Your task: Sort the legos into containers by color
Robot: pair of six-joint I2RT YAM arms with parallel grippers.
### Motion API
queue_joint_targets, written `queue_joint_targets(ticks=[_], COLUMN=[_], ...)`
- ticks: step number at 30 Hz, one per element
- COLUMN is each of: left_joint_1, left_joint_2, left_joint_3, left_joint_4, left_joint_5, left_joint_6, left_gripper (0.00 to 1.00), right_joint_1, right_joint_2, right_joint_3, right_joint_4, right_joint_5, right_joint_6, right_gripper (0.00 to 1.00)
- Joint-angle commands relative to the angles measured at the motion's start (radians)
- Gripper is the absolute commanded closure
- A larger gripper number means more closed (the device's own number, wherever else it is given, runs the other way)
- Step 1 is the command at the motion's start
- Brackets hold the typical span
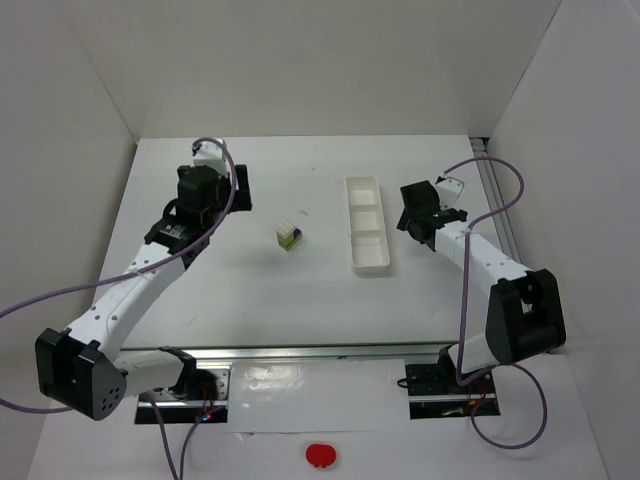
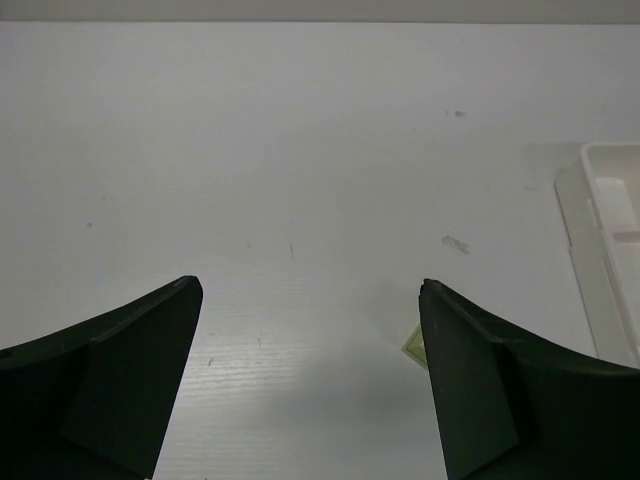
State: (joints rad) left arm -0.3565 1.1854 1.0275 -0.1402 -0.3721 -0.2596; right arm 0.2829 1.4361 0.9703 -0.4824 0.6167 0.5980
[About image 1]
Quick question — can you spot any white lego brick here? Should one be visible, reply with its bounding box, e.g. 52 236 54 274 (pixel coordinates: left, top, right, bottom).
276 221 296 238

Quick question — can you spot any green lego brick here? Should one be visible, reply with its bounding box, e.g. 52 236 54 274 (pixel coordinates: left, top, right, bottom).
277 234 302 251

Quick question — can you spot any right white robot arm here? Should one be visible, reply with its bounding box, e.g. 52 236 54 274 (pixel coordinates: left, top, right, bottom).
397 179 566 387

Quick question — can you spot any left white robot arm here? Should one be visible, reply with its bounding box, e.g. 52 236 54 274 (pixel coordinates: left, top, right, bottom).
35 165 252 421

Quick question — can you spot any white three-compartment tray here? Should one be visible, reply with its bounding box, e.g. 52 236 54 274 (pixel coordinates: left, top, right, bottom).
345 176 391 276

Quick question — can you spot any red round button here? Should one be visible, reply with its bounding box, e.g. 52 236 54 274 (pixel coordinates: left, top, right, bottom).
305 443 337 469

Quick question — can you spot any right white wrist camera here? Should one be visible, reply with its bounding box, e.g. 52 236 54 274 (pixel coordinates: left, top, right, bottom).
434 174 465 210

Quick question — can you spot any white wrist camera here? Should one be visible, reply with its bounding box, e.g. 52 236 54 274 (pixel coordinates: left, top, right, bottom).
434 174 465 210
192 142 228 175

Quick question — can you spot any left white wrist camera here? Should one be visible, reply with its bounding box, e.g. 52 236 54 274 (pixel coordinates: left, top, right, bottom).
192 142 228 175

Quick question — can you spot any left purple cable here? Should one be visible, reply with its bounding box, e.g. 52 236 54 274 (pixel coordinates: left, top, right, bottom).
0 137 239 480

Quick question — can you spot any purple cable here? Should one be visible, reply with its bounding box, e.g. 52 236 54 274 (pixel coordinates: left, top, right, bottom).
434 157 549 451
0 137 239 480

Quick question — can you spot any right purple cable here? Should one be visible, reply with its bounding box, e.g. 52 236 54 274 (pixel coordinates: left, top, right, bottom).
434 157 549 451

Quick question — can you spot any aluminium rail right side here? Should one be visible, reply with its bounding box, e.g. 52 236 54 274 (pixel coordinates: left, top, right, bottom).
469 137 521 262

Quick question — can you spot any aluminium rail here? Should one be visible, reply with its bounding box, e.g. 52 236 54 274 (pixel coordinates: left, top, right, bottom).
117 341 454 366
469 137 521 262

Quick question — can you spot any aluminium rail front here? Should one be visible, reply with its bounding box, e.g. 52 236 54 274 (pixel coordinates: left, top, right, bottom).
117 341 454 366

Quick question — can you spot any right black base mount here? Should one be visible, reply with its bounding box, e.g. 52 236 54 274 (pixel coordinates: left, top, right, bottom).
396 364 500 420

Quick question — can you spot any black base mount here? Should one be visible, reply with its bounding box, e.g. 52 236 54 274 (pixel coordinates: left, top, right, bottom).
149 362 231 425
396 364 500 420

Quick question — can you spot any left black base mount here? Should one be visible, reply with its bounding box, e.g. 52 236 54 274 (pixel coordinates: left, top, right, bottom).
149 362 231 425

